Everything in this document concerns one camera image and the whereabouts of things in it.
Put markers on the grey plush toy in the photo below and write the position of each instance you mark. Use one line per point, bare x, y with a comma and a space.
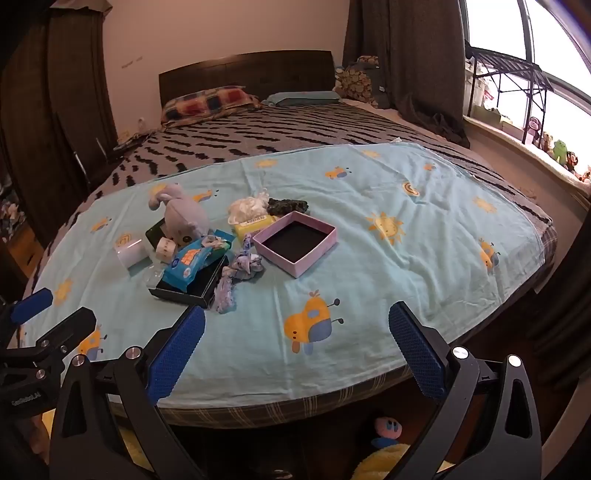
184, 217

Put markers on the light blue printed sheet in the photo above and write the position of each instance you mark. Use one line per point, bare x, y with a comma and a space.
369, 277

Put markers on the small white tape roll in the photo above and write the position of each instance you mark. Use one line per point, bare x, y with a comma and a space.
165, 248

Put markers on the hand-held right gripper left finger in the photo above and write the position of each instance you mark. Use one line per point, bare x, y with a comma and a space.
178, 355

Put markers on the dark wooden wardrobe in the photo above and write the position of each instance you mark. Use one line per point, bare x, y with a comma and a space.
55, 92

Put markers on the teal pillow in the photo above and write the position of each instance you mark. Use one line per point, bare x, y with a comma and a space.
300, 98

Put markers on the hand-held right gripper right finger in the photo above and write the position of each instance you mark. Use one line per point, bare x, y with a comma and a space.
415, 355

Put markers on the brown patterned cushion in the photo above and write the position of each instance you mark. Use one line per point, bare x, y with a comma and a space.
355, 81

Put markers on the pink cardboard box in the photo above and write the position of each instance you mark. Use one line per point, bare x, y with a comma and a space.
291, 242

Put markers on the black metal drying rack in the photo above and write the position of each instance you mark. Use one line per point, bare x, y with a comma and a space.
508, 64

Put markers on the black box tray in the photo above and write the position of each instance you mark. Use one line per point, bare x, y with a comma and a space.
203, 282

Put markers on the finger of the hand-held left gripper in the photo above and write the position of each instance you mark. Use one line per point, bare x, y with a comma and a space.
32, 302
64, 325

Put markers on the dark wooden headboard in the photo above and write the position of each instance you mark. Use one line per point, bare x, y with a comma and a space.
249, 69

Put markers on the patchwork pillow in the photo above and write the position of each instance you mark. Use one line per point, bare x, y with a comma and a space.
207, 104

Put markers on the dark green knitted cloth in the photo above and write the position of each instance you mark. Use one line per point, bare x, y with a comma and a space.
286, 206

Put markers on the purple monkey plush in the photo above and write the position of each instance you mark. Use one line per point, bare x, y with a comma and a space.
533, 129

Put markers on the pink round plush toy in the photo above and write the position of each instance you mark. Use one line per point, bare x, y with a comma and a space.
385, 427

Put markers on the blue snack packet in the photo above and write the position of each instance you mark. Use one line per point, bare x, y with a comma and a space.
191, 263

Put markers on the brown monkey plush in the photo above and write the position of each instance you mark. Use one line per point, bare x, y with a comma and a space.
573, 161

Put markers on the green bottle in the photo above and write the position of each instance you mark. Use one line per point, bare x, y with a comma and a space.
154, 235

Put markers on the yellow plush toy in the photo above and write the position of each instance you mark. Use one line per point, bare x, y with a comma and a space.
378, 464

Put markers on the green frog plush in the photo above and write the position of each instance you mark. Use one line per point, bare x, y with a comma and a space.
561, 150

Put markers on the open shelf with clothes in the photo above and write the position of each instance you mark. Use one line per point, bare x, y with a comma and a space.
9, 212

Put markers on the grey black striped blanket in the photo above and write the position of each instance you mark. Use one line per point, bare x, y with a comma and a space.
277, 129

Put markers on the yellow packet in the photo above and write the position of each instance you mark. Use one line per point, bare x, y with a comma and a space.
249, 226

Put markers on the dark brown curtain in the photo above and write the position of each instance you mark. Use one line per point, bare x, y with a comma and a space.
415, 55

